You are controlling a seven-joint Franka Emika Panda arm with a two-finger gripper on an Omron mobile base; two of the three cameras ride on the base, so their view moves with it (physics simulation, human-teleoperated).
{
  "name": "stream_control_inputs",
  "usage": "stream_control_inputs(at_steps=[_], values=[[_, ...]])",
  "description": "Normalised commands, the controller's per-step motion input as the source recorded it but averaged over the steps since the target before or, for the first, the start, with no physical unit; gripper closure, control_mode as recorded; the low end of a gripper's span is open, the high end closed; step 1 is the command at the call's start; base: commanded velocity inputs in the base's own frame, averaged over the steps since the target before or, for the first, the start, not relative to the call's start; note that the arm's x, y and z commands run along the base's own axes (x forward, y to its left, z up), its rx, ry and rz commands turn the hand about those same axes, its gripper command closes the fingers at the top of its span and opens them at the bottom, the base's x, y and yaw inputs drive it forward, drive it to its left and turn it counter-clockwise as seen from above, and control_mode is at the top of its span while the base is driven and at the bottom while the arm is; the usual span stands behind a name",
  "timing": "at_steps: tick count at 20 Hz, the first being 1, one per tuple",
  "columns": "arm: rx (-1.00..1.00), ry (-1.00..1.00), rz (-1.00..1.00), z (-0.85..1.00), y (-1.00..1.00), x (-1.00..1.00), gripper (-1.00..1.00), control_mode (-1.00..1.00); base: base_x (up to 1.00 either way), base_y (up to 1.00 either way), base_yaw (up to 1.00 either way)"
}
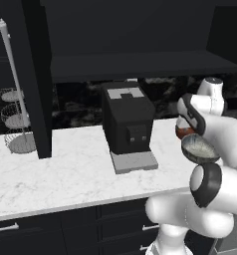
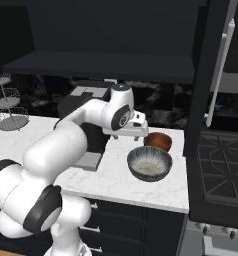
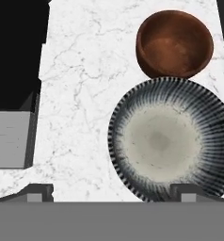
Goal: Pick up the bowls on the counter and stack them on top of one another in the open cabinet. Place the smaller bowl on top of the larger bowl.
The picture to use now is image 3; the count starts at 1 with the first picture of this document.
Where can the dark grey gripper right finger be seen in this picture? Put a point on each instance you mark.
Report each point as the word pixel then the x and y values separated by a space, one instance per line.
pixel 187 192

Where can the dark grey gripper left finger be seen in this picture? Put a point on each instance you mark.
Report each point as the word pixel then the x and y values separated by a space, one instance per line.
pixel 37 192

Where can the black and white striped bowl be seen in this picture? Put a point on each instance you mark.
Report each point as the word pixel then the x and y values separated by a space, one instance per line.
pixel 167 141

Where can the grey cabinet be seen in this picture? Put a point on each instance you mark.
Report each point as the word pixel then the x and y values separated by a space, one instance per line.
pixel 10 138

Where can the brown wooden bowl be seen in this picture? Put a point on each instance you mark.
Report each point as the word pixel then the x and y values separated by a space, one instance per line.
pixel 174 44

